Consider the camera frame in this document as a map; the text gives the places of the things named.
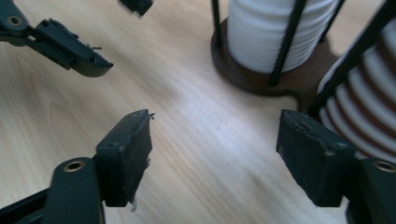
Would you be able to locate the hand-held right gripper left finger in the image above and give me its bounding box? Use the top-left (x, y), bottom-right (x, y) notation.
top-left (94, 108), bottom-right (156, 209)

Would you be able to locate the stack of brown paper cups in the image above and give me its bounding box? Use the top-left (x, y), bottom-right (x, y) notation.
top-left (317, 18), bottom-right (396, 163)

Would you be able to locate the dark wooden cup holder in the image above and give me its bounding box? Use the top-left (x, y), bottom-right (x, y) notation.
top-left (209, 0), bottom-right (396, 119)

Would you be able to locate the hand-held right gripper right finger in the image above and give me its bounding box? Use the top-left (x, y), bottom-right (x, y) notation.
top-left (276, 108), bottom-right (358, 209)

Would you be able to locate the stack of white paper cups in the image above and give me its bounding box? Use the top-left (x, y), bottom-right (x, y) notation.
top-left (226, 0), bottom-right (341, 75)

